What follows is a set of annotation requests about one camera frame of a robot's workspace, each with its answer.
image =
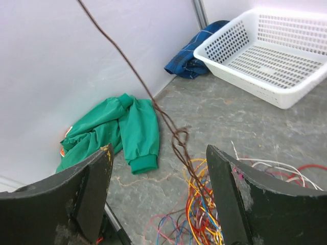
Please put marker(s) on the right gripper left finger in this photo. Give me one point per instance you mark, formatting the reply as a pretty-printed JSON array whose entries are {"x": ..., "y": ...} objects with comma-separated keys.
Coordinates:
[{"x": 65, "y": 208}]

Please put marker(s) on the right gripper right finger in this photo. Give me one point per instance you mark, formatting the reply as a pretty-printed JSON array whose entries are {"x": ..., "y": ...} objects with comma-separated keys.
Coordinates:
[{"x": 255, "y": 208}]

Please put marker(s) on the green garment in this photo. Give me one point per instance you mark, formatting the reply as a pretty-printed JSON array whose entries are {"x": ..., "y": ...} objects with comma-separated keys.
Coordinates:
[{"x": 129, "y": 124}]

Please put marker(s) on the left white plastic basket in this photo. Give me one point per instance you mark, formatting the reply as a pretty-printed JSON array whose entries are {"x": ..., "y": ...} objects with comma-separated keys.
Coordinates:
[{"x": 275, "y": 54}]

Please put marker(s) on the blue plaid cloth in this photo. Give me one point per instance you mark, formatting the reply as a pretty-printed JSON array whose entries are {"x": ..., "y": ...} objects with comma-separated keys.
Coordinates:
[{"x": 184, "y": 64}]

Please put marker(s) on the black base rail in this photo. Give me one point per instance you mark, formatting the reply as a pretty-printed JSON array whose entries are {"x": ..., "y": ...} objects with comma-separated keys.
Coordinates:
[{"x": 111, "y": 231}]

